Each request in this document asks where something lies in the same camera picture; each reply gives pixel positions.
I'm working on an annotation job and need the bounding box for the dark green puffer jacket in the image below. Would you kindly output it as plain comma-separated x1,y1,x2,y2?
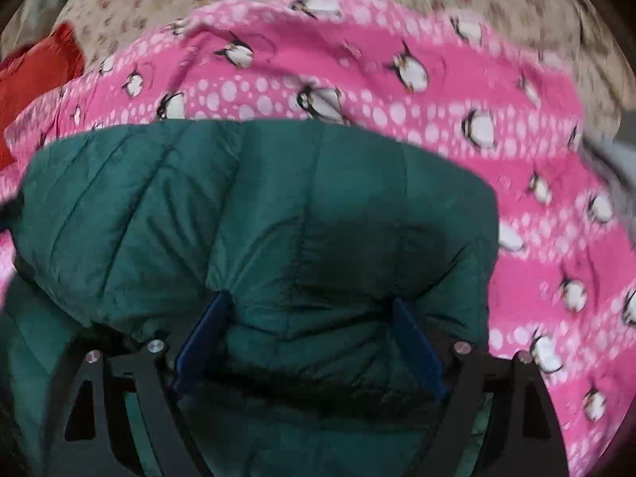
1,120,499,476

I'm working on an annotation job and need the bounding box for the pink penguin print blanket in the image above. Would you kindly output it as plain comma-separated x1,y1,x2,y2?
1,0,635,476

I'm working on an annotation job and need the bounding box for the grey cloth at right edge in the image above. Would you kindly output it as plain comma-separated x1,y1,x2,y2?
580,111,636,241

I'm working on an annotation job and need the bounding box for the red ruffled pillow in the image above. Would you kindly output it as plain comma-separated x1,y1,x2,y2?
0,21,85,169

